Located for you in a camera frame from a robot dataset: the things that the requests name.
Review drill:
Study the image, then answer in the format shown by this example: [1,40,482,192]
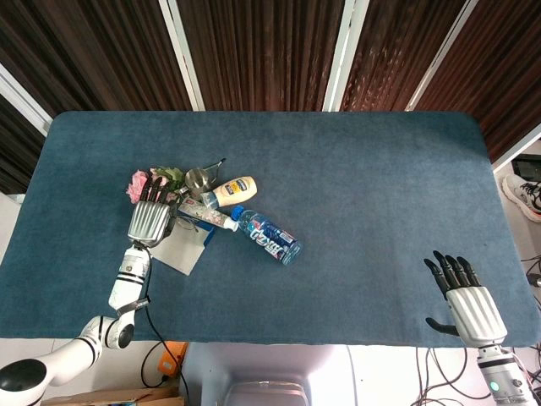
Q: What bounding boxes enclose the white sneaker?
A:
[501,173,541,223]

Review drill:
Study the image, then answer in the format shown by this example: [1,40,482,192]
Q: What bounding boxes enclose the thin metal frame eyeglasses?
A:
[171,214,199,233]

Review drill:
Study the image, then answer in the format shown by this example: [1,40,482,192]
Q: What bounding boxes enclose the blue plastic drink bottle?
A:
[230,205,304,266]

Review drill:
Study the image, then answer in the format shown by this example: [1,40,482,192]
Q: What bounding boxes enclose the white robot torso base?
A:
[179,341,356,406]

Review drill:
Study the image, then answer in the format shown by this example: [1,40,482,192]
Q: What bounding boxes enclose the white floral toothpaste tube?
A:
[177,196,239,233]

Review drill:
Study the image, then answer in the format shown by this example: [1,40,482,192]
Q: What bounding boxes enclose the mayonnaise squeeze bottle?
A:
[201,176,259,210]

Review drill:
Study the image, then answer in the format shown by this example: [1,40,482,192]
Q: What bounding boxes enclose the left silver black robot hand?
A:
[127,175,178,249]

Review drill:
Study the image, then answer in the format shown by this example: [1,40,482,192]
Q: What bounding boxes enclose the stainless steel measuring cup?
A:
[184,157,227,200]

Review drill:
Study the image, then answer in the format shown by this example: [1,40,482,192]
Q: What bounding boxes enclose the brown cardboard box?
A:
[40,384,185,406]

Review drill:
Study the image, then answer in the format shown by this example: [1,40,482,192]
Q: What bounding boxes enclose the white partition frame post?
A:
[492,122,541,174]
[158,0,206,112]
[0,63,54,136]
[405,0,481,112]
[323,0,371,112]

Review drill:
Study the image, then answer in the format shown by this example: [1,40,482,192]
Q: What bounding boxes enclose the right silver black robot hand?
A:
[424,250,508,350]

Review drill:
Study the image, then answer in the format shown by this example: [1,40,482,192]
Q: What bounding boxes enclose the brown pleated curtain panel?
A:
[342,0,468,112]
[0,0,194,114]
[0,95,46,195]
[177,0,347,112]
[416,0,541,162]

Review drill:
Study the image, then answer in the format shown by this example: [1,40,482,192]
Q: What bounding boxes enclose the blue felt table cloth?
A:
[0,110,541,348]

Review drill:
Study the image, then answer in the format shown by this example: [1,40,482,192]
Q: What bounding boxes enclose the pink artificial flower bouquet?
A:
[125,167,187,205]

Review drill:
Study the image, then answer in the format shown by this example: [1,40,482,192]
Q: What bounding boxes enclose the orange device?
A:
[158,341,189,376]

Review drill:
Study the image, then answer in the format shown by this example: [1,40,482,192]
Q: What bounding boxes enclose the black box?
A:
[510,154,541,181]

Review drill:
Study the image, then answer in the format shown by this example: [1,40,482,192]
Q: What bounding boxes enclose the blue box with grey lining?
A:
[150,206,216,277]

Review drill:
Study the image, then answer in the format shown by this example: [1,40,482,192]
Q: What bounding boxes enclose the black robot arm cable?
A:
[141,248,190,406]

